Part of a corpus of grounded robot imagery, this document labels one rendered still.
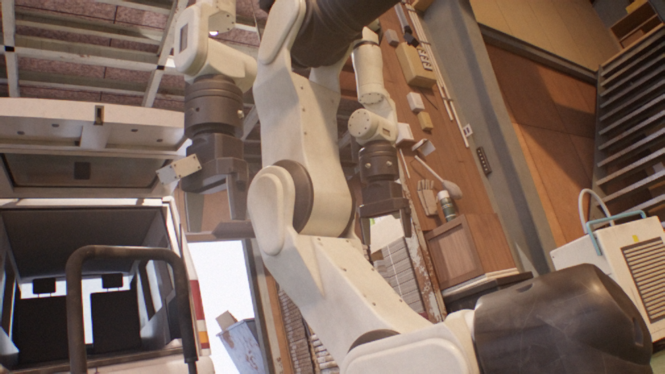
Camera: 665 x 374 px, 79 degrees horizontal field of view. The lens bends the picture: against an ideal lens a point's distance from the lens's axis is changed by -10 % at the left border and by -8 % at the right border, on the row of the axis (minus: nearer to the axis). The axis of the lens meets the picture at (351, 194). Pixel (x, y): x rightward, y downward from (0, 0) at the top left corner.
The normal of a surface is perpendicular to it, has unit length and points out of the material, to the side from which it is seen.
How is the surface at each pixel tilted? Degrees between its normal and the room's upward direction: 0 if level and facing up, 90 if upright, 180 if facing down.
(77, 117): 106
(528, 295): 43
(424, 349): 90
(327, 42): 180
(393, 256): 90
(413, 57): 90
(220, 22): 169
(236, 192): 101
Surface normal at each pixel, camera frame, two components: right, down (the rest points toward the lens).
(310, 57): 0.24, 0.91
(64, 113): 0.58, -0.15
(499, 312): -0.62, -0.68
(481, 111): -0.81, 0.00
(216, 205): 0.53, -0.41
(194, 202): 0.79, -0.21
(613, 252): 0.24, -0.39
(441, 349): -0.61, -0.13
